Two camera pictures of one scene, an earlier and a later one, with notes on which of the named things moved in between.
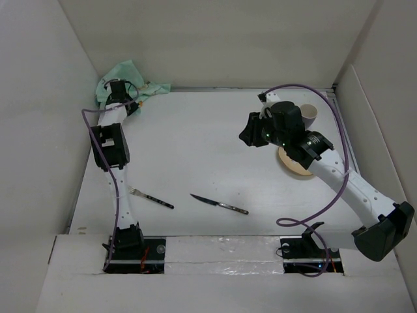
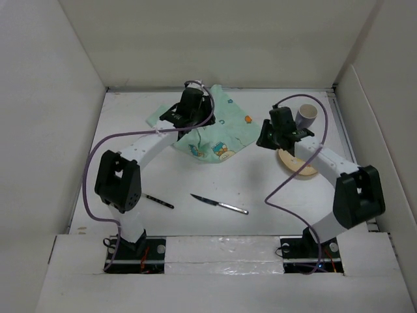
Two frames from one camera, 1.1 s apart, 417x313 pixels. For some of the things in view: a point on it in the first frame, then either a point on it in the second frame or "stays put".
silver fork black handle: x=136 y=192 stays put
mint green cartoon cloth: x=136 y=90 -> x=215 y=141
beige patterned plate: x=293 y=165 stays put
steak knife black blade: x=214 y=203 stays put
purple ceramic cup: x=308 y=114 stays put
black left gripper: x=127 y=96 -> x=206 y=107
